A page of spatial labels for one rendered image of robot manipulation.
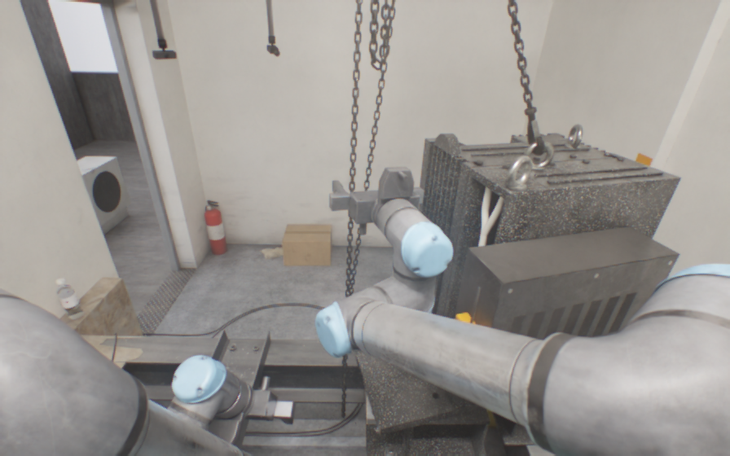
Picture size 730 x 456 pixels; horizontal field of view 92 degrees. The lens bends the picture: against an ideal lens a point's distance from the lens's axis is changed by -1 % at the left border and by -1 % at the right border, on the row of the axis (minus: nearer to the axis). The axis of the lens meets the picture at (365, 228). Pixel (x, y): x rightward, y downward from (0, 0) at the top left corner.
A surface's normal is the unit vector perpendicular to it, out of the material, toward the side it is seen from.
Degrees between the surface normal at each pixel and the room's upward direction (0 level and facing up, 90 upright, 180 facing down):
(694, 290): 32
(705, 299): 23
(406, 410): 0
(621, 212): 90
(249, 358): 0
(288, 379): 90
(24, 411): 61
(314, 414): 0
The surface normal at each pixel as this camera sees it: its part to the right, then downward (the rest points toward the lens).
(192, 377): -0.14, -0.62
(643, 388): -0.55, -0.51
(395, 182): 0.32, 0.44
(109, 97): 0.01, 0.48
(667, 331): -0.35, -0.93
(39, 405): 0.78, -0.24
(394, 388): 0.03, -0.88
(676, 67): -1.00, -0.02
